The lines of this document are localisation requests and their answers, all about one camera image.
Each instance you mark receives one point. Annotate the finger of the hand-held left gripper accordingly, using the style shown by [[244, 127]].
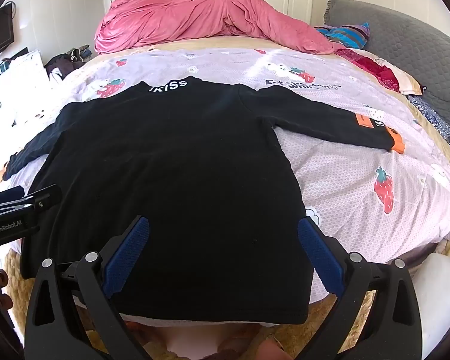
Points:
[[9, 195], [41, 197]]

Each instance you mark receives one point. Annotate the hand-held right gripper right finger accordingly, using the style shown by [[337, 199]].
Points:
[[318, 255]]

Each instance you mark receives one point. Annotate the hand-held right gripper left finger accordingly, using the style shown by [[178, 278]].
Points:
[[129, 255]]

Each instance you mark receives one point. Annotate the black long-sleeve shirt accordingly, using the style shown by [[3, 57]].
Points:
[[172, 157]]

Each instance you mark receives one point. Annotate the dark clothes pile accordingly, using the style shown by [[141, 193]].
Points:
[[63, 63]]

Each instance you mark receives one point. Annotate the person's left hand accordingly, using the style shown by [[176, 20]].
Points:
[[3, 287]]

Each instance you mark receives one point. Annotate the purple strawberry printed blanket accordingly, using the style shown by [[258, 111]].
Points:
[[360, 165]]

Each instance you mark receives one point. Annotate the white papers pile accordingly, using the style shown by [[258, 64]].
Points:
[[18, 82]]

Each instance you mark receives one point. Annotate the blue patterned cloth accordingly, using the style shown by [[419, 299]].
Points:
[[435, 120]]

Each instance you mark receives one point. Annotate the red patterned blanket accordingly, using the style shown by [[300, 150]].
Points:
[[375, 67]]

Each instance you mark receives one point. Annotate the blue purple striped cloth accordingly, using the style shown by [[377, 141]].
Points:
[[345, 34]]

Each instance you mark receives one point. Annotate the grey quilted headboard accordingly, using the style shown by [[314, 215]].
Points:
[[408, 41]]

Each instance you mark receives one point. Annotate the pink duvet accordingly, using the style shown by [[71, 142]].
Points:
[[210, 18]]

